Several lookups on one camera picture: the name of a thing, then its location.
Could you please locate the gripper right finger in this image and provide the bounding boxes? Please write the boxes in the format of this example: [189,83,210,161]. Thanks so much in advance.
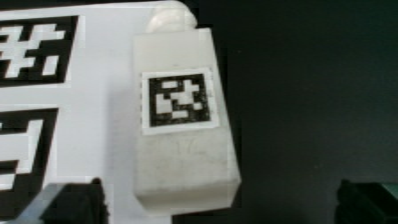
[335,180,398,224]

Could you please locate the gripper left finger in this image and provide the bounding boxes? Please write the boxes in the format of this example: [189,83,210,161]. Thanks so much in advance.
[24,178,109,224]

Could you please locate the white marker base plate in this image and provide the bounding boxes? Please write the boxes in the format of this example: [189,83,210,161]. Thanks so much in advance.
[0,0,175,224]

